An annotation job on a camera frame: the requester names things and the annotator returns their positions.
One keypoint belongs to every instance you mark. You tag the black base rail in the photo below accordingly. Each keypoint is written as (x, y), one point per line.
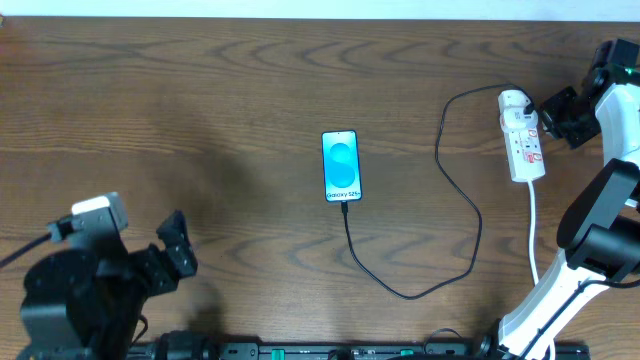
(191, 345)

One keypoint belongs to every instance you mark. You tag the blue Galaxy smartphone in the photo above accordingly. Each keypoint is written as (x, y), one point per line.
(341, 166)

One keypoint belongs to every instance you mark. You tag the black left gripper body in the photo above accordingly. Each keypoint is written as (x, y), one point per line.
(163, 262)

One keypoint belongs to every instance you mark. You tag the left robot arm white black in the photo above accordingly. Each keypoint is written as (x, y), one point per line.
(85, 302)

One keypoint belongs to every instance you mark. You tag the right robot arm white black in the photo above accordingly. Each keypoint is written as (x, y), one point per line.
(597, 247)

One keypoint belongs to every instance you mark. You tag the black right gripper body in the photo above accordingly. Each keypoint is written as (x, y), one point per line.
(571, 118)

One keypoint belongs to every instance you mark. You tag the white power strip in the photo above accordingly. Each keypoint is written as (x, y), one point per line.
(522, 140)

